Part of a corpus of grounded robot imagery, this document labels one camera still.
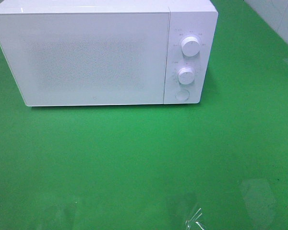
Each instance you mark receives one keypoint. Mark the round door release button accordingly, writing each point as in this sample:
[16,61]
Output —
[182,95]

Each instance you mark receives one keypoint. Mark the white microwave knob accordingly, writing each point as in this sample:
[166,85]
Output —
[186,76]
[190,46]

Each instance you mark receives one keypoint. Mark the white microwave door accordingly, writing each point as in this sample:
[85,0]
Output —
[73,59]

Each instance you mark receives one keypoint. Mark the white microwave oven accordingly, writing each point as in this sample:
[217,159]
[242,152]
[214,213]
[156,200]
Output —
[186,17]

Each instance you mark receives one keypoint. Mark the clear tape strip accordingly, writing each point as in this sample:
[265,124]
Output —
[194,221]

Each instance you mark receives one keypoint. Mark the clear tape patch right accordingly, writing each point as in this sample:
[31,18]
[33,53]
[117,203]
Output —
[259,201]

